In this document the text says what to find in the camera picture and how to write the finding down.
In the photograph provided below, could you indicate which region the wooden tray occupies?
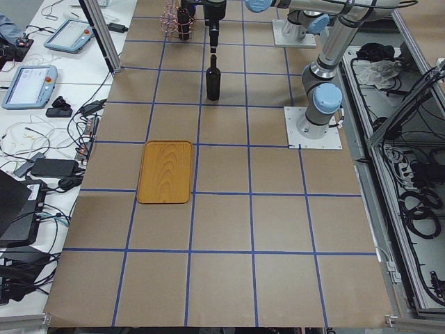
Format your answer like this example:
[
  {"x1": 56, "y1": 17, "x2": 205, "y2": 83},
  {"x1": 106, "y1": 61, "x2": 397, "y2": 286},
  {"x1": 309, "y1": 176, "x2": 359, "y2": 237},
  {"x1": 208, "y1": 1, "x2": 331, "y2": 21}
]
[{"x1": 137, "y1": 141, "x2": 193, "y2": 205}]

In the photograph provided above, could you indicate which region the teach pendant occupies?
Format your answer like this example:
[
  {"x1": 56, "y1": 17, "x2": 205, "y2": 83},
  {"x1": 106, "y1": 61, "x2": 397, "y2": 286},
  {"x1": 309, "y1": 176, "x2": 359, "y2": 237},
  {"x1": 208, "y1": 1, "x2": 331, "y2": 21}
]
[
  {"x1": 44, "y1": 19, "x2": 94, "y2": 54},
  {"x1": 1, "y1": 65, "x2": 58, "y2": 110}
]

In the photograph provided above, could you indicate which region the upper teach pendant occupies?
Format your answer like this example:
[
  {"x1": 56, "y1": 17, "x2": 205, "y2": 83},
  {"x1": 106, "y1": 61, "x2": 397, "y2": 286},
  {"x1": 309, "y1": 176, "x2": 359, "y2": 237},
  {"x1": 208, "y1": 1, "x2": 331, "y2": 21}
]
[{"x1": 44, "y1": 19, "x2": 94, "y2": 54}]

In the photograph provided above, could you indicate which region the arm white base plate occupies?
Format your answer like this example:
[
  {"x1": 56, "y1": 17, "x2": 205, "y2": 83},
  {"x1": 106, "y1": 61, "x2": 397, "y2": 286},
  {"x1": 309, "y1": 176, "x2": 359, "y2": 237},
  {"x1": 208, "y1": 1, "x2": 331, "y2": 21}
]
[
  {"x1": 272, "y1": 19, "x2": 316, "y2": 49},
  {"x1": 284, "y1": 106, "x2": 342, "y2": 150}
]

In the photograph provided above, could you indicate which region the black laptop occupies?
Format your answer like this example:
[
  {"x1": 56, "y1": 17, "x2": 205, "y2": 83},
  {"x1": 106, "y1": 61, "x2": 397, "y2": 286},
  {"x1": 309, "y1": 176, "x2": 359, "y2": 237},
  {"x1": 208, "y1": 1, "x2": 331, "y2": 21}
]
[{"x1": 1, "y1": 171, "x2": 47, "y2": 248}]

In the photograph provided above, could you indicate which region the aluminium frame post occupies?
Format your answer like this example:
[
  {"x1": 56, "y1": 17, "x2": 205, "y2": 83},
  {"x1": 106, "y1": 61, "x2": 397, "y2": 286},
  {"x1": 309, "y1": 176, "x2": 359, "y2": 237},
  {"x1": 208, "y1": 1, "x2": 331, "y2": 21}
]
[{"x1": 79, "y1": 0, "x2": 122, "y2": 74}]

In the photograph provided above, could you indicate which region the black power adapter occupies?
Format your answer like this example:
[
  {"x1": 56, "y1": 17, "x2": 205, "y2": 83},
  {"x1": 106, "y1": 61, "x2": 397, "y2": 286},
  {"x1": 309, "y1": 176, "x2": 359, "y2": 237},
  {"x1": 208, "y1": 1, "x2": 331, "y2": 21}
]
[{"x1": 31, "y1": 158, "x2": 79, "y2": 178}]

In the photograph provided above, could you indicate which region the dark wine bottle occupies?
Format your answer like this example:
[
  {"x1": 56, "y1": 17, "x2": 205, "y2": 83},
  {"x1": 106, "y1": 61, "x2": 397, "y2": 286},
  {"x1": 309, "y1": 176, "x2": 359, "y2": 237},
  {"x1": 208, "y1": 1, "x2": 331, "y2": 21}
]
[
  {"x1": 206, "y1": 54, "x2": 221, "y2": 101},
  {"x1": 177, "y1": 0, "x2": 193, "y2": 41}
]

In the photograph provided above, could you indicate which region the white crumpled cloth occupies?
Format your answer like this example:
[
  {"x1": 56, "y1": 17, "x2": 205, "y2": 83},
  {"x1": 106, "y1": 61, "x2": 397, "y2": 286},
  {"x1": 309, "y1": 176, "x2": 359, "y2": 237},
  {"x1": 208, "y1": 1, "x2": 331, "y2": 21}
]
[{"x1": 357, "y1": 60, "x2": 402, "y2": 90}]

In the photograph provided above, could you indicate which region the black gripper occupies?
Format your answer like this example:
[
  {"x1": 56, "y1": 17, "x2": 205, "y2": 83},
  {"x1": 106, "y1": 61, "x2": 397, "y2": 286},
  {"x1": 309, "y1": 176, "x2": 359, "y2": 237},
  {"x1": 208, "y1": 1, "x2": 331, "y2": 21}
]
[{"x1": 202, "y1": 0, "x2": 227, "y2": 54}]

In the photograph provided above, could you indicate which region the lower teach pendant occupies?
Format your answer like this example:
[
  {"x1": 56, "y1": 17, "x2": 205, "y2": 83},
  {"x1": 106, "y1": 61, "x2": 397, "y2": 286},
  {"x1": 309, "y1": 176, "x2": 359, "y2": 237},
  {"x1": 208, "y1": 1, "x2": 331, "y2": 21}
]
[{"x1": 1, "y1": 65, "x2": 58, "y2": 110}]

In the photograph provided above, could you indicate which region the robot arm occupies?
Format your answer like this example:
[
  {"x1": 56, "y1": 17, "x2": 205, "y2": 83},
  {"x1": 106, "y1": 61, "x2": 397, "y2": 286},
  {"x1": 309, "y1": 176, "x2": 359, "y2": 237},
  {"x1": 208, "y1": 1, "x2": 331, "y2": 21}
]
[
  {"x1": 293, "y1": 1, "x2": 417, "y2": 129},
  {"x1": 198, "y1": 1, "x2": 330, "y2": 54}
]

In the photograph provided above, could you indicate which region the copper wire wine basket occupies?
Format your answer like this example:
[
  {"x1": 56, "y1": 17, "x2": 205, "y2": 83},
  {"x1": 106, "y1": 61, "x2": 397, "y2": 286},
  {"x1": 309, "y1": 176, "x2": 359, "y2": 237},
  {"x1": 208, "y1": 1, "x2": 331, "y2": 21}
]
[{"x1": 159, "y1": 0, "x2": 196, "y2": 40}]

